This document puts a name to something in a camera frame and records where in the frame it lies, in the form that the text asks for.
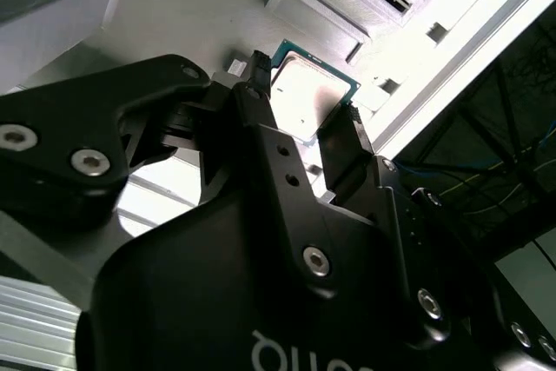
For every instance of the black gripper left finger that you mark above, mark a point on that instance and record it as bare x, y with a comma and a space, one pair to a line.
65, 127

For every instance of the silver CPU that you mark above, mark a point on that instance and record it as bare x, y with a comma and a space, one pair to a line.
304, 93

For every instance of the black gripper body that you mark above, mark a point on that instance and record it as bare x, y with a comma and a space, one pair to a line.
195, 301

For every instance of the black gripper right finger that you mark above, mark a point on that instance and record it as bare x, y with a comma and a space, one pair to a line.
399, 249

